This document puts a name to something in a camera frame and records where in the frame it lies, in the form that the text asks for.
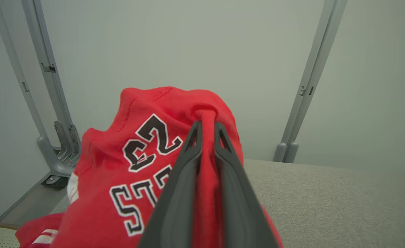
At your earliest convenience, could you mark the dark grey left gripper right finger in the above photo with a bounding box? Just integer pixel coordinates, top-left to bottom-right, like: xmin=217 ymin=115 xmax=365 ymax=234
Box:
xmin=214 ymin=122 xmax=280 ymax=248

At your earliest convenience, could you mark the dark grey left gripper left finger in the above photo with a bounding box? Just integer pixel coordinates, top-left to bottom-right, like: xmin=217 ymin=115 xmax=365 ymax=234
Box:
xmin=139 ymin=121 xmax=203 ymax=248

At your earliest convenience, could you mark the red jersey with number print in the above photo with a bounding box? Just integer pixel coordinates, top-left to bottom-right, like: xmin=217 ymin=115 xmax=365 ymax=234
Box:
xmin=15 ymin=86 xmax=284 ymax=248

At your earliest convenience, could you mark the black post base plate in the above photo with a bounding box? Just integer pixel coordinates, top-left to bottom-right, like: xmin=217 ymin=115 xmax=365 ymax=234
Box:
xmin=41 ymin=174 xmax=68 ymax=189

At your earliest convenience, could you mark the metal post bracket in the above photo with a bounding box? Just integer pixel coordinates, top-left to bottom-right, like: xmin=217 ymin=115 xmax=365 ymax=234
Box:
xmin=54 ymin=121 xmax=82 ymax=167

